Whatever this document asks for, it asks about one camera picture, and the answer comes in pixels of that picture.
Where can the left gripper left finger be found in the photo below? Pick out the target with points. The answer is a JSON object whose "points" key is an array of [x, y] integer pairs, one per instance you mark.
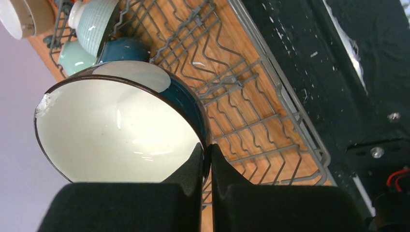
{"points": [[173, 205]]}

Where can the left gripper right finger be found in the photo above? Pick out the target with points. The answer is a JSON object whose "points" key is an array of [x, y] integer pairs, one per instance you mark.
{"points": [[241, 206]]}

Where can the mint green bowl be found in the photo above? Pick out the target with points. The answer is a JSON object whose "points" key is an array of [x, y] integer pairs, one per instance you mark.
{"points": [[74, 58]]}

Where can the beige floral bowl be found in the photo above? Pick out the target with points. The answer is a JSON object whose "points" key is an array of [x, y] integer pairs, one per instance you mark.
{"points": [[42, 14]]}

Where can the light blue striped bowl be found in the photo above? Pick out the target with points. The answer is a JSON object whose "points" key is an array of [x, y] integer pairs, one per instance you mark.
{"points": [[92, 22]]}

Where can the dark teal glazed bowl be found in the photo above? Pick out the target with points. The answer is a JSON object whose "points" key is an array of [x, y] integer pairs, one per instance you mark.
{"points": [[124, 48]]}

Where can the teal white dotted bowl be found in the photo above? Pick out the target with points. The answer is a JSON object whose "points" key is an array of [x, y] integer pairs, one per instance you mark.
{"points": [[120, 121]]}

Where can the grey wire dish rack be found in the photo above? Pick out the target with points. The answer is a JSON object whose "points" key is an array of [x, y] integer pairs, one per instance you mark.
{"points": [[251, 117]]}

